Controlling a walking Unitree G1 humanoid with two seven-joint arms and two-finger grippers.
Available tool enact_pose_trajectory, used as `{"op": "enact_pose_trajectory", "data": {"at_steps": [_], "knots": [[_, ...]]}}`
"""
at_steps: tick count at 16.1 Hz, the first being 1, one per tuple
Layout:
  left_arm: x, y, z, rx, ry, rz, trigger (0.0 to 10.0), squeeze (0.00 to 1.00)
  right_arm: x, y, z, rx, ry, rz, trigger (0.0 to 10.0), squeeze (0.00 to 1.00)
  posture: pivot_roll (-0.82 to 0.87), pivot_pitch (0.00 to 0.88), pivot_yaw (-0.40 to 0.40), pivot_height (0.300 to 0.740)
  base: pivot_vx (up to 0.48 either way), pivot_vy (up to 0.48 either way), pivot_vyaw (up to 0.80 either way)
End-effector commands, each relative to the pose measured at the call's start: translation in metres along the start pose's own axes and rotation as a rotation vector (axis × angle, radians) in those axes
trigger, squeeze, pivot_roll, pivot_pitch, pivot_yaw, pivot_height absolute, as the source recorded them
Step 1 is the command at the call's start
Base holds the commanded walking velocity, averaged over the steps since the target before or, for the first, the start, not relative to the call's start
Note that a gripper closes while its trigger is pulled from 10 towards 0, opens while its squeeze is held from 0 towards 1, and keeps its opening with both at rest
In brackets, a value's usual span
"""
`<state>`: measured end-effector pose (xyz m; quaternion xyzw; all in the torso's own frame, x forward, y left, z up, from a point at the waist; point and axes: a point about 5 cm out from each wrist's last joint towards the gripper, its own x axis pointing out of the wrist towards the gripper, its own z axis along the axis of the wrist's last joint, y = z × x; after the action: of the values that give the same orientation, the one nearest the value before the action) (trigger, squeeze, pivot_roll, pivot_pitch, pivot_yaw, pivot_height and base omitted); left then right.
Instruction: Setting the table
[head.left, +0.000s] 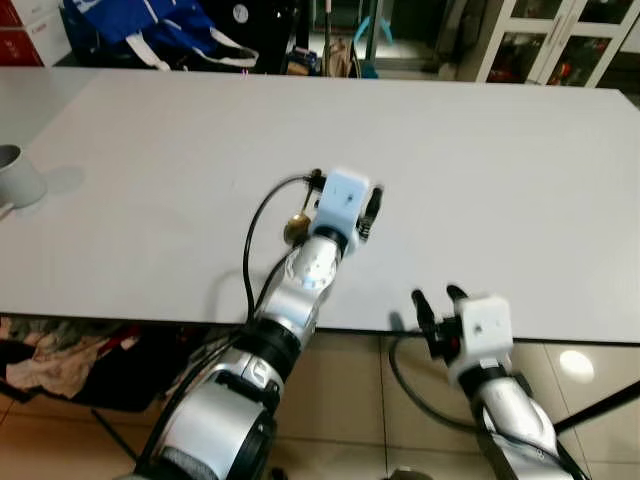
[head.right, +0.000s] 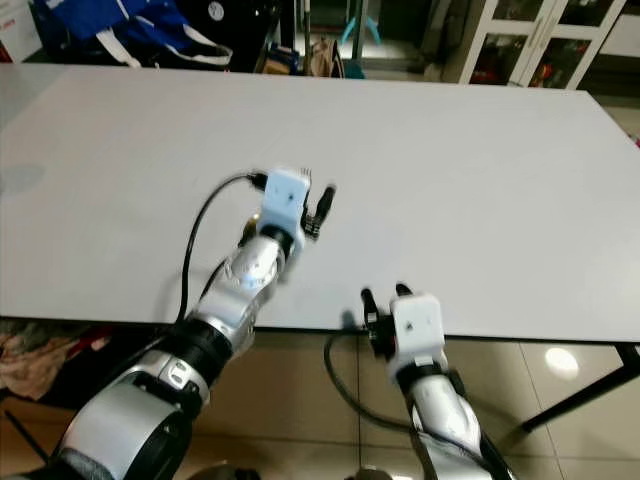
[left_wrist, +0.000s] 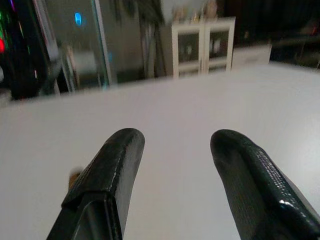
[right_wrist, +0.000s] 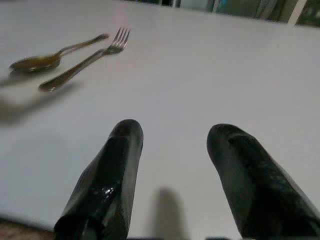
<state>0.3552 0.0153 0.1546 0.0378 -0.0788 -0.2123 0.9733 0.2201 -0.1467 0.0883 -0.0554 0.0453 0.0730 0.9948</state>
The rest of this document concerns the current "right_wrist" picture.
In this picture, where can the silver metal spoon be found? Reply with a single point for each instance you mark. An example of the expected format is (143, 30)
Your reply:
(37, 62)

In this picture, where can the silver metal fork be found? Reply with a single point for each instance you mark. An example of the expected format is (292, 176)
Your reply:
(82, 65)

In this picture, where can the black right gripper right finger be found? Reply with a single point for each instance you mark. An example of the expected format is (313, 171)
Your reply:
(250, 180)

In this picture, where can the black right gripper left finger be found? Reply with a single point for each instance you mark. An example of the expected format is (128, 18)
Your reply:
(117, 160)

